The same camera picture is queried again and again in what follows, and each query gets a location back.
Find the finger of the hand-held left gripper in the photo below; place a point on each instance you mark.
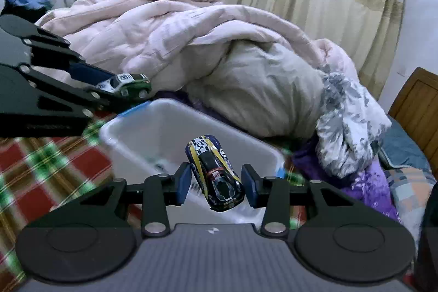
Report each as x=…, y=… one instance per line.
x=51, y=100
x=89, y=73

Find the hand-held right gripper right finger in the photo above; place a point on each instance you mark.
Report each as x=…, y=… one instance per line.
x=249, y=186

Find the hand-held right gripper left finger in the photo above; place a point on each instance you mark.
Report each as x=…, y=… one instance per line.
x=183, y=184

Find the dark blue yellow toy car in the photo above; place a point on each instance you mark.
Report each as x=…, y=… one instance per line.
x=215, y=175

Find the white green toy car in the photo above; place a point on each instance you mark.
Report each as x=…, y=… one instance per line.
x=126, y=83

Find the white plastic storage bin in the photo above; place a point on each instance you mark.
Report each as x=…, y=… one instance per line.
x=147, y=138

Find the blue cloth bundle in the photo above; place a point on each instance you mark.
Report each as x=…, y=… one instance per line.
x=24, y=3

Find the red green plaid blanket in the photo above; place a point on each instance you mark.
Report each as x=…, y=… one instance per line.
x=30, y=172

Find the pink quilt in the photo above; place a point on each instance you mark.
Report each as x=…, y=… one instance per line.
x=164, y=32

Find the grey floral cloth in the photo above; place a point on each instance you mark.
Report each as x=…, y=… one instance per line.
x=349, y=127

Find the purple cloth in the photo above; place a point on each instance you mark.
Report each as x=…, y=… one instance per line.
x=366, y=189

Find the blue pillow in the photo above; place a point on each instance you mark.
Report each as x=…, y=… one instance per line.
x=403, y=145

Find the pastel checkered pillow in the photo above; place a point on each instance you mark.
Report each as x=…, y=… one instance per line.
x=410, y=196

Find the wooden headboard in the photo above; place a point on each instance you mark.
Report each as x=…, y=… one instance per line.
x=417, y=100

